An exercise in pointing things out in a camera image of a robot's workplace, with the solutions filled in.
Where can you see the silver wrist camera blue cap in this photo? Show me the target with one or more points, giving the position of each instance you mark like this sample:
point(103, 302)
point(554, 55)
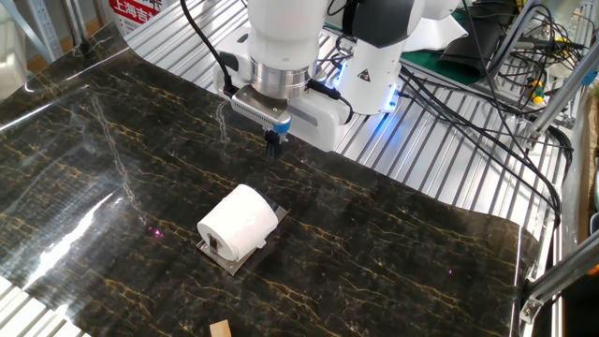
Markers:
point(257, 112)

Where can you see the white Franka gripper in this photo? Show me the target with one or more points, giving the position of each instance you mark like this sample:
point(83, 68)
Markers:
point(330, 126)

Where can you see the dark marble pattern mat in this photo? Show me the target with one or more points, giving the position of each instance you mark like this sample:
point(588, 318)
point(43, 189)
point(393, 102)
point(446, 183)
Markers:
point(374, 257)

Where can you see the grey perforated shelf rail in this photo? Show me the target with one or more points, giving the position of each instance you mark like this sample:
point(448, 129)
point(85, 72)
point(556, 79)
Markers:
point(44, 28)

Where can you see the white plastic sheet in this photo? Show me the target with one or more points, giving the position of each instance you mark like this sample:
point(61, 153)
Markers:
point(435, 36)

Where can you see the small wooden block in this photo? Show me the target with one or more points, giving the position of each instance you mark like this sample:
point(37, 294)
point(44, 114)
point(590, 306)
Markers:
point(220, 329)

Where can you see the metal paper roll holder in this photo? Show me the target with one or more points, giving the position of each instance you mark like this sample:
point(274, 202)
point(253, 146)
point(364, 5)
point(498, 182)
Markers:
point(229, 268)

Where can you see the green table mat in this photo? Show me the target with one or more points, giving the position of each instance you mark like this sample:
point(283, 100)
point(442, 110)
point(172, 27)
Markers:
point(430, 63)

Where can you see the red white sign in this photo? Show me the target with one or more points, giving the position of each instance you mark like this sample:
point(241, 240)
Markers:
point(131, 14)

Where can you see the aluminium frame bar with bracket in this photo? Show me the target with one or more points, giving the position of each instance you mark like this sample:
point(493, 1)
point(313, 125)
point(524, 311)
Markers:
point(561, 276)

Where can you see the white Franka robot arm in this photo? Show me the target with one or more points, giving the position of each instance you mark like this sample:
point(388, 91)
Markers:
point(285, 28)

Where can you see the black bag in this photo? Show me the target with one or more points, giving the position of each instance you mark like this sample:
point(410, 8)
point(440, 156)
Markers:
point(472, 42)

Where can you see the yellow green screwdriver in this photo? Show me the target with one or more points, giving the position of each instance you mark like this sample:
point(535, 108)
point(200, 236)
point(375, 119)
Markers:
point(538, 91)

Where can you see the slanted aluminium frame post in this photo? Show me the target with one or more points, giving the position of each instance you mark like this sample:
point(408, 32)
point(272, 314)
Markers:
point(561, 98)

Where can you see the white toilet paper roll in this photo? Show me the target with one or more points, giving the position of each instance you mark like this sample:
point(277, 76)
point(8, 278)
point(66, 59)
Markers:
point(238, 220)

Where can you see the white box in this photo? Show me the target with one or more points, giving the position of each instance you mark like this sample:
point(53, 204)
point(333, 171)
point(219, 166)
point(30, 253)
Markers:
point(11, 61)

